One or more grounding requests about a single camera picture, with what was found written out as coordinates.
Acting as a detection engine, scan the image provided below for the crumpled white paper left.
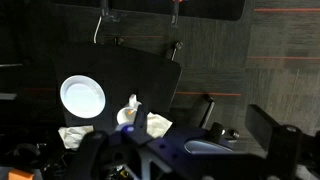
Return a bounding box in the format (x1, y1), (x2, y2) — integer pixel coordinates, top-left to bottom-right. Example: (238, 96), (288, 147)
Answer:
(58, 126), (94, 149)

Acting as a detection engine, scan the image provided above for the white cable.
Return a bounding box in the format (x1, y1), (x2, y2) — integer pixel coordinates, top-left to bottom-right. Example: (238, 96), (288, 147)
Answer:
(93, 16), (103, 44)

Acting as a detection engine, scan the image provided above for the crumpled white paper towel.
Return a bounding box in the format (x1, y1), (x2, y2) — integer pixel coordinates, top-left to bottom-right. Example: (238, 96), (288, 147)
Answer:
(147, 113), (172, 138)

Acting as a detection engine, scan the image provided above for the white round plate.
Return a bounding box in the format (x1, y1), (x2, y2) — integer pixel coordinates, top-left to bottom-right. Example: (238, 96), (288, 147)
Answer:
(60, 75), (106, 119)

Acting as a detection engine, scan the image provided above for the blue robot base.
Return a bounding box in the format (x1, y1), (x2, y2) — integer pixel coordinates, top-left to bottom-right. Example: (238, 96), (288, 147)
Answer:
(115, 123), (233, 180)

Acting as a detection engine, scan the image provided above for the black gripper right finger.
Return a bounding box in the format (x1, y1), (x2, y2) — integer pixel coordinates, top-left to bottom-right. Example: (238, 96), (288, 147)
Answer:
(245, 104), (302, 157)

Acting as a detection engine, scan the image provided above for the white ceramic mug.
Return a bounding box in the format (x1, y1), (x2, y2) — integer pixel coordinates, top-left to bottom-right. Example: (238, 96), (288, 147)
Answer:
(117, 94), (141, 124)

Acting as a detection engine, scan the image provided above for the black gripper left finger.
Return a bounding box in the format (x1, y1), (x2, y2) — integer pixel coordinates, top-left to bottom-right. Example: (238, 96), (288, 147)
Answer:
(123, 105), (153, 144)

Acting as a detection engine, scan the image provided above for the black table mat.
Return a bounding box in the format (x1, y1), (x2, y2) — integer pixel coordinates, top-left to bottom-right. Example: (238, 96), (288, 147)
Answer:
(52, 43), (182, 131)

